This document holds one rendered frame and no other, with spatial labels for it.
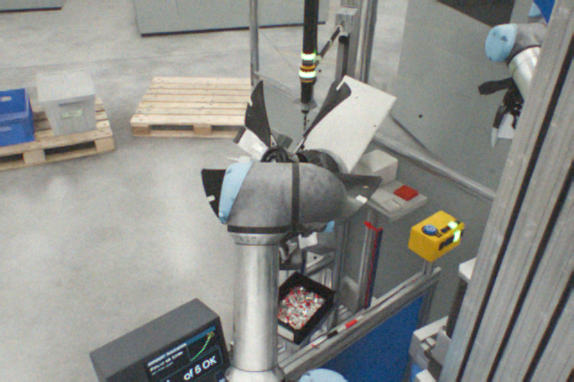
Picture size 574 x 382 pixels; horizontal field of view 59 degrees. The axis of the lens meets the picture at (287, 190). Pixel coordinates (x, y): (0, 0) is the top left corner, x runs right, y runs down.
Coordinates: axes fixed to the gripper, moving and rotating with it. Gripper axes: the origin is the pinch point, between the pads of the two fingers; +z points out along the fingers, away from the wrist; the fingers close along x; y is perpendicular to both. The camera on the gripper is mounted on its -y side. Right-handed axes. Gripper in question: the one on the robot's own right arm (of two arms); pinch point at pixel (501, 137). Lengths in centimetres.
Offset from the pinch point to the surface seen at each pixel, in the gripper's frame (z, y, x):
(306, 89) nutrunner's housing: -3, -49, -26
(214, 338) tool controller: 27, -10, -85
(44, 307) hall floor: 148, -174, -99
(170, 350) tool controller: 24, -11, -95
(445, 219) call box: 40.8, -15.2, 9.1
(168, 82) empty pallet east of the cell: 134, -383, 88
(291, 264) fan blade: 51, -38, -39
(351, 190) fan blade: 25.7, -31.8, -21.1
